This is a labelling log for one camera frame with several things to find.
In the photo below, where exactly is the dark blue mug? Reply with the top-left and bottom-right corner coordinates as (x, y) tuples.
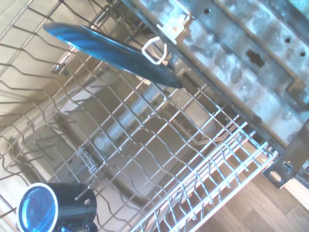
(18, 182), (98, 232)

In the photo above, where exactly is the grey wire dishwasher rack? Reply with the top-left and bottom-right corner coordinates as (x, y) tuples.
(0, 0), (278, 232)

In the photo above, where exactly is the dark blue plate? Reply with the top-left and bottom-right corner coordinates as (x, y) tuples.
(42, 22), (183, 89)

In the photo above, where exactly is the metal dishwasher rail frame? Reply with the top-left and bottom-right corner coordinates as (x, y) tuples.
(0, 0), (309, 232)

